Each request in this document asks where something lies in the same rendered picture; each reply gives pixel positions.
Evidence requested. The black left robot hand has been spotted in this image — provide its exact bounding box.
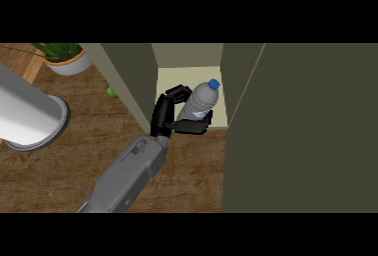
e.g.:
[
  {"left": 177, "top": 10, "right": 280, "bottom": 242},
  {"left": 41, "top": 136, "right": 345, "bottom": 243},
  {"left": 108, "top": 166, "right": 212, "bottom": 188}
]
[{"left": 149, "top": 83, "right": 214, "bottom": 139}]

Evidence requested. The clear water bottle blue cap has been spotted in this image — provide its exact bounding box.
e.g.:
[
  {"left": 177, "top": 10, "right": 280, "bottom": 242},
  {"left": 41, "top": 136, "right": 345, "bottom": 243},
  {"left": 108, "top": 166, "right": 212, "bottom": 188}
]
[{"left": 175, "top": 78, "right": 221, "bottom": 123}]

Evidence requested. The olive wooden cabinet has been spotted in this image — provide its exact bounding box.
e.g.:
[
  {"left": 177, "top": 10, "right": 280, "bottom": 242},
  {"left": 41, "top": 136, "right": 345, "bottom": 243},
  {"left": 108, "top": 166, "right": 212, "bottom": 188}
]
[{"left": 78, "top": 43, "right": 267, "bottom": 134}]

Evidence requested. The dark olive cabinet door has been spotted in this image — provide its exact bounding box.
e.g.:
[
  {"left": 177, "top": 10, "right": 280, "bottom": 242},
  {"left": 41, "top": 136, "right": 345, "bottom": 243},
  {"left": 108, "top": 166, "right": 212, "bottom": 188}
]
[{"left": 220, "top": 43, "right": 378, "bottom": 214}]

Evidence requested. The white cylinder with grey rim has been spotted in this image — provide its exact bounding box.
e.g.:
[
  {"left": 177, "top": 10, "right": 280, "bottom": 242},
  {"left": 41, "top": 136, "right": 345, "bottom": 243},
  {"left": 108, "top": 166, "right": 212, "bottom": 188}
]
[{"left": 0, "top": 63, "right": 72, "bottom": 153}]

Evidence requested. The green plant in white pot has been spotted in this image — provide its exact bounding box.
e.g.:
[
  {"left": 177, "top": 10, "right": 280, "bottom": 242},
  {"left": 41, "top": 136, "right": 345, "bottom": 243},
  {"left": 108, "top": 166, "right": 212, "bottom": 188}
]
[{"left": 0, "top": 43, "right": 94, "bottom": 77}]

